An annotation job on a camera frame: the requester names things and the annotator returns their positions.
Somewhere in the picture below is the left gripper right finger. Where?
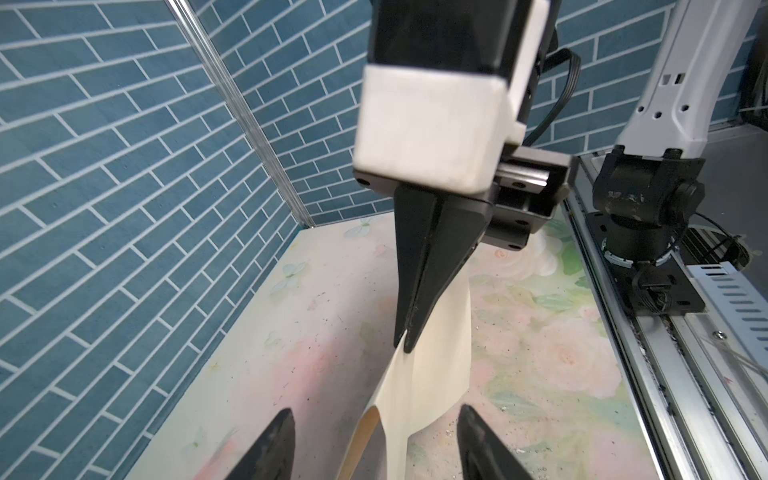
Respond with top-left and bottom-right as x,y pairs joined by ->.
457,404 -> 533,480

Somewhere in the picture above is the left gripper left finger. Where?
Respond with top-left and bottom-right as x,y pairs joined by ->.
226,408 -> 296,480

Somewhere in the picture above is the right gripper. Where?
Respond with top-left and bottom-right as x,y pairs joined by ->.
353,143 -> 578,354

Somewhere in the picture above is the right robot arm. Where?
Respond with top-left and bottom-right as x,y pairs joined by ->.
353,1 -> 757,352

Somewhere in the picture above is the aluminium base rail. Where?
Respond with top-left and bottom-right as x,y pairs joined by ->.
564,154 -> 767,479

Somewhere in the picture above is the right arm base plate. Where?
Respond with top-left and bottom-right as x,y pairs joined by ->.
586,212 -> 706,316

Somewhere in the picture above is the white slotted cable duct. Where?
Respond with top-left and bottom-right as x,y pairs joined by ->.
688,262 -> 767,369

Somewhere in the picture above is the left corner aluminium post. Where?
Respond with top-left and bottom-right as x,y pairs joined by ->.
165,0 -> 315,228

